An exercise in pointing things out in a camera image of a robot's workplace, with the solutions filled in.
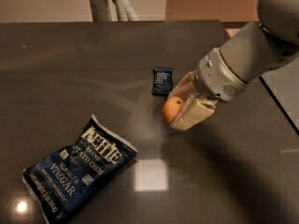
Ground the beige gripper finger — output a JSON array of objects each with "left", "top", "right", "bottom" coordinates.
[
  {"left": 168, "top": 72, "right": 197, "bottom": 100},
  {"left": 170, "top": 94, "right": 218, "bottom": 131}
]

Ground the orange fruit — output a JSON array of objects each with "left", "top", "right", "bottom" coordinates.
[{"left": 162, "top": 96, "right": 185, "bottom": 124}]

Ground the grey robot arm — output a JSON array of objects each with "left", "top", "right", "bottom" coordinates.
[{"left": 169, "top": 0, "right": 299, "bottom": 131}]

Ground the grey robot base column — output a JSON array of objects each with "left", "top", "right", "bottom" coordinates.
[{"left": 89, "top": 0, "right": 139, "bottom": 22}]

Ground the dark blue rxbar blueberry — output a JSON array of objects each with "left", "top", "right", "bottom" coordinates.
[{"left": 152, "top": 67, "right": 173, "bottom": 96}]

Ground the blue kettle chips bag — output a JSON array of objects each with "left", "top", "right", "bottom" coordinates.
[{"left": 22, "top": 117, "right": 137, "bottom": 224}]

